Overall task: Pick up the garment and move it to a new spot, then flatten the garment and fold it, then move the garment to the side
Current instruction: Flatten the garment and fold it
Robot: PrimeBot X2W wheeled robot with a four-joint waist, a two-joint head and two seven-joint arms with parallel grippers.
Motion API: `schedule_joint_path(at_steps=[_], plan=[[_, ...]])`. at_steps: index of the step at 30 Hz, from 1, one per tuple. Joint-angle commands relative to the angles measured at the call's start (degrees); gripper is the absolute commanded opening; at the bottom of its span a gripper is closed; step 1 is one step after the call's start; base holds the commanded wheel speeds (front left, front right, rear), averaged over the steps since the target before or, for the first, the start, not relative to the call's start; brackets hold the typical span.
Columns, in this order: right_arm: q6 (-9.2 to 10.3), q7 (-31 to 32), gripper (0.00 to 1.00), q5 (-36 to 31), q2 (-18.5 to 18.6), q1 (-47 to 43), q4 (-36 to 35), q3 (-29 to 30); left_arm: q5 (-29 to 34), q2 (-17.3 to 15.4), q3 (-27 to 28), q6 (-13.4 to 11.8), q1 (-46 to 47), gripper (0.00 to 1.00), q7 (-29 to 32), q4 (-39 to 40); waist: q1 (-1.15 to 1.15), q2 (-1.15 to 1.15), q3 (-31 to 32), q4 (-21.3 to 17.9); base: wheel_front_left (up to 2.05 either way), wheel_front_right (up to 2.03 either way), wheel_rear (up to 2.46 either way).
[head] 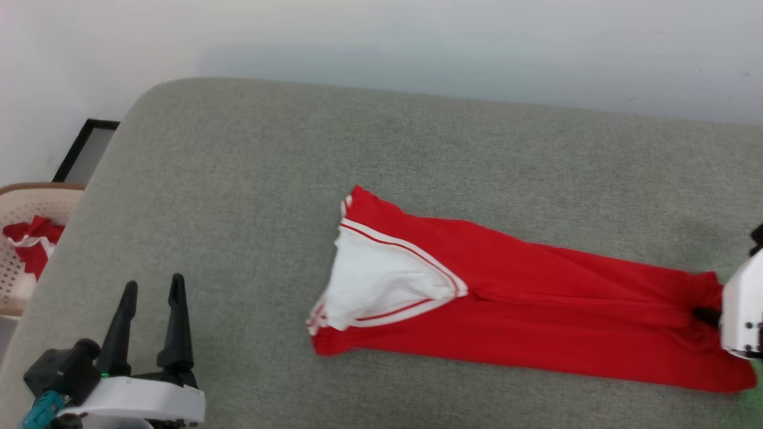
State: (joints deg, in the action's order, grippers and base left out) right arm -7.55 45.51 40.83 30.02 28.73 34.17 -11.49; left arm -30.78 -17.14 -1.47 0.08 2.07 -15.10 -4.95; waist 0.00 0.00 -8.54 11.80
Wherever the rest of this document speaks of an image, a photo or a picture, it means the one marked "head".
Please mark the red white basketball jersey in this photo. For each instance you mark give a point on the red white basketball jersey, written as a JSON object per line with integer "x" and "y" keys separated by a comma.
{"x": 536, "y": 316}

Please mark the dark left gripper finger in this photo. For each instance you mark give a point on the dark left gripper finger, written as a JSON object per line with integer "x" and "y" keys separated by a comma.
{"x": 177, "y": 333}
{"x": 119, "y": 333}

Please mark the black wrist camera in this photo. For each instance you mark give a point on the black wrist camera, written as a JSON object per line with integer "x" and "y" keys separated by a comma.
{"x": 757, "y": 239}
{"x": 62, "y": 372}

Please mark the beige woven laundry basket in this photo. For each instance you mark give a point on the beige woven laundry basket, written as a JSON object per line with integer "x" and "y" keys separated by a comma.
{"x": 24, "y": 208}

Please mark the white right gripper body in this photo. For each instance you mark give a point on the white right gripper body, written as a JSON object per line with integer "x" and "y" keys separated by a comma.
{"x": 744, "y": 310}

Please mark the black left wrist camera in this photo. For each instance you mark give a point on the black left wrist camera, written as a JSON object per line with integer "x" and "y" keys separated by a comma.
{"x": 62, "y": 372}

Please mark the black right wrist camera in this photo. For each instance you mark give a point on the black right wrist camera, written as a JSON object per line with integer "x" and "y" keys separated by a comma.
{"x": 757, "y": 239}

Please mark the red white garment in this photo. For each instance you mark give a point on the red white garment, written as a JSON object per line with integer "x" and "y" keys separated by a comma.
{"x": 34, "y": 241}

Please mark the grey fabric sofa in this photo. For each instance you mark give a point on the grey fabric sofa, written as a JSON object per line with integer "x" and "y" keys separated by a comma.
{"x": 417, "y": 149}

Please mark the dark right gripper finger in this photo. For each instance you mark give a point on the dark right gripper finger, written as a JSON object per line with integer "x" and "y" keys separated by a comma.
{"x": 707, "y": 316}

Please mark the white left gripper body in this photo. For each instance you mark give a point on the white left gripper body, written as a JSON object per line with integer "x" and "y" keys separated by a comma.
{"x": 143, "y": 400}

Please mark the black framed panel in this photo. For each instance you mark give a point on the black framed panel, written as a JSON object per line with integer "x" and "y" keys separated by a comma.
{"x": 83, "y": 152}

